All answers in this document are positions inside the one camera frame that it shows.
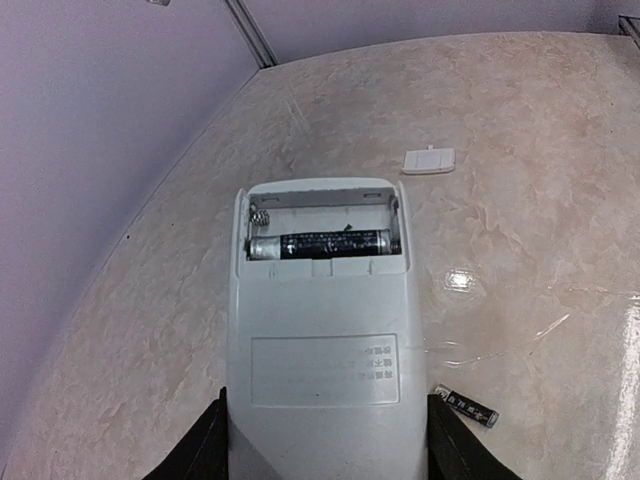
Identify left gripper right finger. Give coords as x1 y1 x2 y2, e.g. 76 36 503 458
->
426 393 520 480

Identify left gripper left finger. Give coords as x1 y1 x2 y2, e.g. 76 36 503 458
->
144 387 229 480

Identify black AAA battery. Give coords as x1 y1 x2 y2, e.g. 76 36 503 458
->
434 385 499 428
245 229 402 261

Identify white remote control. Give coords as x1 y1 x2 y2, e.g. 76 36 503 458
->
226 178 428 479

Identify white battery cover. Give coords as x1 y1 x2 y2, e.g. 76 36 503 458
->
401 145 456 175

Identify left aluminium frame post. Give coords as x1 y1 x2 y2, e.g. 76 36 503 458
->
223 0 279 69

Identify aluminium frame post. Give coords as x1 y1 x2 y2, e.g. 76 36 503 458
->
618 15 640 48
223 0 279 69

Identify right aluminium frame post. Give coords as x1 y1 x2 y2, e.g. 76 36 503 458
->
618 15 640 48

